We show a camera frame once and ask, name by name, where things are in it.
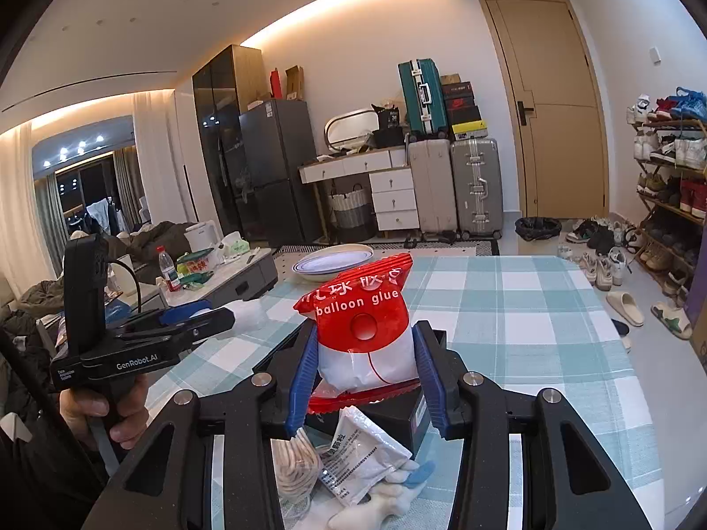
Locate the white electric kettle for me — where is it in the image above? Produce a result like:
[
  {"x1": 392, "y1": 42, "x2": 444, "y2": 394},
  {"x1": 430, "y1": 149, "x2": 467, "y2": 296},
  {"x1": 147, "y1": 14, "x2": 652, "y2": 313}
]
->
[{"x1": 185, "y1": 220, "x2": 220, "y2": 253}]

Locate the grey coffee table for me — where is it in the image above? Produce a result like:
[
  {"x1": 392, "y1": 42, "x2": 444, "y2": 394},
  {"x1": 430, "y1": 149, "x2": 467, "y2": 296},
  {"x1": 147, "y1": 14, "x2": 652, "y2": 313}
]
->
[{"x1": 140, "y1": 248, "x2": 278, "y2": 311}]

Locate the white drawer desk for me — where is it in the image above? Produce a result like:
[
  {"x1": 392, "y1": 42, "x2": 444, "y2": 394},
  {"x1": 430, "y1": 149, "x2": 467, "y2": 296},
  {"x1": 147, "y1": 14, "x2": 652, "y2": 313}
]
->
[{"x1": 300, "y1": 146, "x2": 421, "y2": 232}]

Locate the stack of shoe boxes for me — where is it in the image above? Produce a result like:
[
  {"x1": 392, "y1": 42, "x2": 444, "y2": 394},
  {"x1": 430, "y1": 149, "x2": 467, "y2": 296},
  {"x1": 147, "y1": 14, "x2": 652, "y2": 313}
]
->
[{"x1": 441, "y1": 74, "x2": 488, "y2": 141}]

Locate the woven laundry basket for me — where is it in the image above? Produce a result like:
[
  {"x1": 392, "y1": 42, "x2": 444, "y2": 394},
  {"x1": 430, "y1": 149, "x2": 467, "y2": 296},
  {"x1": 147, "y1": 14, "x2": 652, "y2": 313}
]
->
[{"x1": 328, "y1": 183, "x2": 375, "y2": 243}]

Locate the beige slipper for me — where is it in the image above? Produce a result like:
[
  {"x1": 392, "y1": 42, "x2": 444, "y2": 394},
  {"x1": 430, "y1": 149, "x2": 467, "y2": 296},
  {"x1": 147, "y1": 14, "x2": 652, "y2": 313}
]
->
[{"x1": 605, "y1": 291, "x2": 645, "y2": 327}]

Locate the black trash bag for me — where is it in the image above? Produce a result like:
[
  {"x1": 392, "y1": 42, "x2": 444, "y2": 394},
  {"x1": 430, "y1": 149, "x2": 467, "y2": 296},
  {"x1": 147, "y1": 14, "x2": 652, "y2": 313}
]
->
[{"x1": 515, "y1": 216, "x2": 562, "y2": 242}]

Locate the silver suitcase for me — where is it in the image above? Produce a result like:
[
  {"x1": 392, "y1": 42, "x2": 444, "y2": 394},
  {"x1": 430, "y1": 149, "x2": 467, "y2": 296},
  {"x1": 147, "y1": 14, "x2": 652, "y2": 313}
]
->
[{"x1": 451, "y1": 139, "x2": 503, "y2": 239}]

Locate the tall dark glass cabinet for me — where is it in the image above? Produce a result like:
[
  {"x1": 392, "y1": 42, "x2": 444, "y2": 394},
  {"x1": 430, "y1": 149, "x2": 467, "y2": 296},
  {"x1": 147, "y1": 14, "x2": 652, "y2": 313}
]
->
[{"x1": 192, "y1": 45, "x2": 268, "y2": 242}]

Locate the green camo slipper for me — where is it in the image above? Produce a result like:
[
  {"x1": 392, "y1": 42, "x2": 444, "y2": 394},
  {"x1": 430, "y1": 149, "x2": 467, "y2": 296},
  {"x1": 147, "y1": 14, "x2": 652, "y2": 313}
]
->
[{"x1": 651, "y1": 303, "x2": 692, "y2": 341}]

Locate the plastic water bottle red label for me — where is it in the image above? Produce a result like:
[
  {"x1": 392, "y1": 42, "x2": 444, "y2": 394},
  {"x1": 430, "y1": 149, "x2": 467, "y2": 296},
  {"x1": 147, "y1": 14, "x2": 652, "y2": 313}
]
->
[{"x1": 157, "y1": 245, "x2": 182, "y2": 292}]

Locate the white oval plate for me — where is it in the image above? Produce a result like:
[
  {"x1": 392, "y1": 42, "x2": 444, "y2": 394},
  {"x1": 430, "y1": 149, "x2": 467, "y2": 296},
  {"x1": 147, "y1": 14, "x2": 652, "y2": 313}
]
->
[{"x1": 293, "y1": 243, "x2": 374, "y2": 282}]

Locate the bag of striped rope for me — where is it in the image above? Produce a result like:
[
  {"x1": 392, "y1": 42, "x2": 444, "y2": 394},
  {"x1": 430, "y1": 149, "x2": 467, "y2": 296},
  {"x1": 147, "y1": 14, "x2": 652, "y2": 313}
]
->
[{"x1": 271, "y1": 427, "x2": 323, "y2": 517}]

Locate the teal suitcase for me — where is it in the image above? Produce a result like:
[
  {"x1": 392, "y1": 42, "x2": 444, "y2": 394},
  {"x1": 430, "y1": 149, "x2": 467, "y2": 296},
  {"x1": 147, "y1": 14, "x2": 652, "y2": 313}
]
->
[{"x1": 398, "y1": 59, "x2": 448, "y2": 139}]

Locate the oval mirror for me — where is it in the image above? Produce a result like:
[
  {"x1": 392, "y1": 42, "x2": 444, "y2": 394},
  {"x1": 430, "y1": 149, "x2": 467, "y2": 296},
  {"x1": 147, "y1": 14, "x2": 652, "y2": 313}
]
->
[{"x1": 323, "y1": 106, "x2": 379, "y2": 153}]

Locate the beige suitcase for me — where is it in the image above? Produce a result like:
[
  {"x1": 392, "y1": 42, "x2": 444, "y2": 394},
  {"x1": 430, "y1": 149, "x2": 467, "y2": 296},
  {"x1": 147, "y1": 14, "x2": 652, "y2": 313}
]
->
[{"x1": 407, "y1": 139, "x2": 458, "y2": 233}]

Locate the person's left hand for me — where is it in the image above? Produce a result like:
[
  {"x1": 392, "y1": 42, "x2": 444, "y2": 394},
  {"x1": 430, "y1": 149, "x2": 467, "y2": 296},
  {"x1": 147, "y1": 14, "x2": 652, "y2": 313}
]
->
[{"x1": 58, "y1": 372, "x2": 151, "y2": 451}]

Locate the tan wooden door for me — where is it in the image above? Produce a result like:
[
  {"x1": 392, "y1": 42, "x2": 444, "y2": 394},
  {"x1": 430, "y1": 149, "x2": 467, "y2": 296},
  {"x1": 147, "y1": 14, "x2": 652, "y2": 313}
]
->
[{"x1": 480, "y1": 0, "x2": 609, "y2": 219}]

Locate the wooden shoe rack with shoes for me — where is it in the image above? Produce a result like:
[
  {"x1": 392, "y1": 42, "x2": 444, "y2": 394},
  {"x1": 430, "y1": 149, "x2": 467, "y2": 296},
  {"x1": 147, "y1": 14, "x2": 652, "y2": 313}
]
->
[{"x1": 627, "y1": 87, "x2": 706, "y2": 307}]

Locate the white plush toy blue ear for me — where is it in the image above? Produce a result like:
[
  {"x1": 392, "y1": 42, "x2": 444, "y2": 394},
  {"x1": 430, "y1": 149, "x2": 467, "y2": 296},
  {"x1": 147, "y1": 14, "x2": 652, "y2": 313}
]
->
[{"x1": 326, "y1": 461, "x2": 436, "y2": 530}]

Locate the black refrigerator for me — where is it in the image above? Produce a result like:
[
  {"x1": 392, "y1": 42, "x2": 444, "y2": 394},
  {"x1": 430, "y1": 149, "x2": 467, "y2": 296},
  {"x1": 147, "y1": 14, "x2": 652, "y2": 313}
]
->
[{"x1": 239, "y1": 99, "x2": 323, "y2": 248}]

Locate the red white balloon glue bag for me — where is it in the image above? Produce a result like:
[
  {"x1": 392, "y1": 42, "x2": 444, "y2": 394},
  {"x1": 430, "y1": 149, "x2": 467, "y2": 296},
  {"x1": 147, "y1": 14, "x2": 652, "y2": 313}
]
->
[{"x1": 295, "y1": 253, "x2": 419, "y2": 414}]

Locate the white cotton pad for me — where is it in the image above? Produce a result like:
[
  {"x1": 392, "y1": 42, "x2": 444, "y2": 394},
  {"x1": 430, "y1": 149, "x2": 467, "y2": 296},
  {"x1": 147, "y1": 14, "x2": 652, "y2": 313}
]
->
[{"x1": 219, "y1": 299, "x2": 270, "y2": 337}]

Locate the white medicine granule packet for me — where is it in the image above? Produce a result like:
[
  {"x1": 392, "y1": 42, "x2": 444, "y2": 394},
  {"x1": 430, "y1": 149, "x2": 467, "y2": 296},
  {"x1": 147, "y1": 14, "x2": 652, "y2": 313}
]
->
[{"x1": 315, "y1": 407, "x2": 412, "y2": 507}]

